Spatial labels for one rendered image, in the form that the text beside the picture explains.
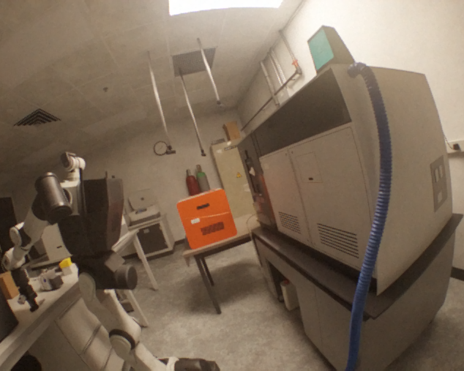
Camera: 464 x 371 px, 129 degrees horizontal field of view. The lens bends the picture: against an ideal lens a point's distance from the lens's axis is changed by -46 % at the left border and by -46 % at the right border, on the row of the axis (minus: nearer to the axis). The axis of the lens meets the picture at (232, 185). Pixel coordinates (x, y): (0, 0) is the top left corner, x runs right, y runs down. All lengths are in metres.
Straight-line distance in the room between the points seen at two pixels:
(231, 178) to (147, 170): 1.96
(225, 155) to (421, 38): 4.05
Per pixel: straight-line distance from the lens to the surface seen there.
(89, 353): 1.45
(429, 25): 1.68
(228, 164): 4.50
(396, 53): 1.78
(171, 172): 4.82
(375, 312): 0.69
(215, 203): 1.73
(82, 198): 0.81
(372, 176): 0.59
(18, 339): 1.05
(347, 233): 0.72
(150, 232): 4.31
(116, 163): 5.16
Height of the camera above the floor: 1.23
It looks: 3 degrees down
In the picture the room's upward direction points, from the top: 17 degrees counter-clockwise
